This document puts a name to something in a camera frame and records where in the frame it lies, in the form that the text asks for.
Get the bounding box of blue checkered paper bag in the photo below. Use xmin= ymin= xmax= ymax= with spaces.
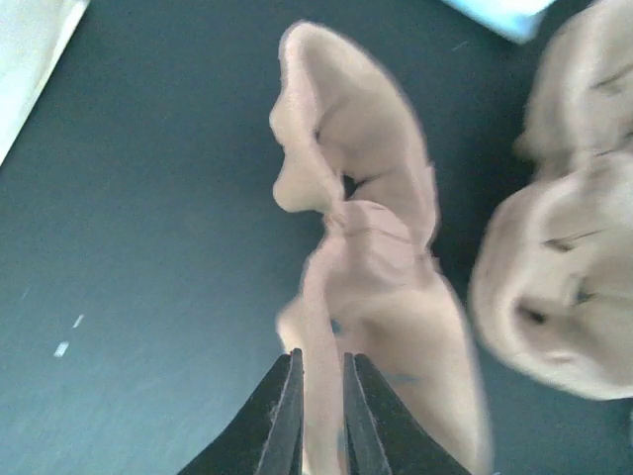
xmin=1 ymin=0 xmax=89 ymax=157

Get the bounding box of light blue flat paper bag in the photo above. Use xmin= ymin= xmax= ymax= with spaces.
xmin=443 ymin=0 xmax=554 ymax=45

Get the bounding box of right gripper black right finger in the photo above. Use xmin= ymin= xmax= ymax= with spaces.
xmin=343 ymin=353 xmax=468 ymax=475

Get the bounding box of grey pulp cup carrier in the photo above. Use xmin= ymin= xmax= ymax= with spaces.
xmin=269 ymin=21 xmax=493 ymax=474

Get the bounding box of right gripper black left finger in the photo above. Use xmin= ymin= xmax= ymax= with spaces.
xmin=179 ymin=349 xmax=303 ymax=475

